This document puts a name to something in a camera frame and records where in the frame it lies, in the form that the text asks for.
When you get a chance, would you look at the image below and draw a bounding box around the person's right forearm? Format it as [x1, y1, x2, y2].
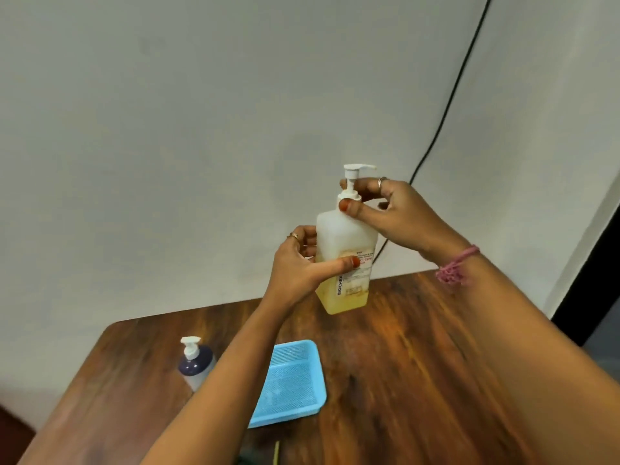
[420, 247, 620, 465]

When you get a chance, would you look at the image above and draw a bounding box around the pink thread bracelet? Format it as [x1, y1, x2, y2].
[434, 245, 481, 286]

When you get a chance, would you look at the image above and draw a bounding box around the dark door frame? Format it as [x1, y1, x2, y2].
[551, 222, 620, 348]

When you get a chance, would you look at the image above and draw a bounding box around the person's left hand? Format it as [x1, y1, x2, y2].
[262, 225, 361, 313]

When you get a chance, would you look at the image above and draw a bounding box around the person's left forearm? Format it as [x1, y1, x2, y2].
[140, 290, 301, 465]

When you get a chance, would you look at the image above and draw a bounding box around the blue plastic tray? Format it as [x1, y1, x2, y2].
[248, 340, 327, 429]

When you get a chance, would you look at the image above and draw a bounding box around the black cable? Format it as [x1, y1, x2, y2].
[372, 0, 495, 263]

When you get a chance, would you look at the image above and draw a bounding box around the small dark pump bottle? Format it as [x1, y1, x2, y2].
[178, 336, 216, 393]

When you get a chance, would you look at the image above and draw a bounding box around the pump bottle with yellow liquid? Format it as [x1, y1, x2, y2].
[315, 164, 379, 315]

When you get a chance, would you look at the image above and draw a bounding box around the person's right hand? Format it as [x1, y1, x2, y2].
[339, 177, 471, 265]

